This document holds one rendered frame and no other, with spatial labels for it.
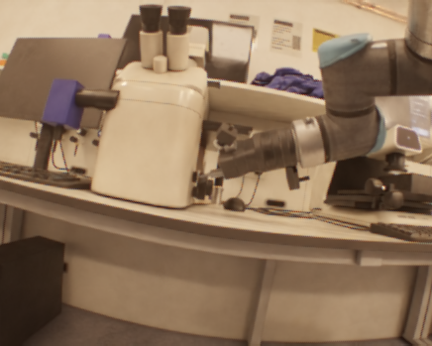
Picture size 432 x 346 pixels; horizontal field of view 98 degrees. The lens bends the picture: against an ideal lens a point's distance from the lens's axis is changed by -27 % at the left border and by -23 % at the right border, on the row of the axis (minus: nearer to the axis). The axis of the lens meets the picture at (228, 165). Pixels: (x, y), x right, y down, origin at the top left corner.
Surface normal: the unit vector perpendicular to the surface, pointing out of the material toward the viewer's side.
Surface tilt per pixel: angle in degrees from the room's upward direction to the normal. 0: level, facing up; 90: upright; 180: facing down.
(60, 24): 90
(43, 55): 86
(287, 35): 90
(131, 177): 90
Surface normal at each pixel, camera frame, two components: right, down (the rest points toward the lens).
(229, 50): 0.06, -0.18
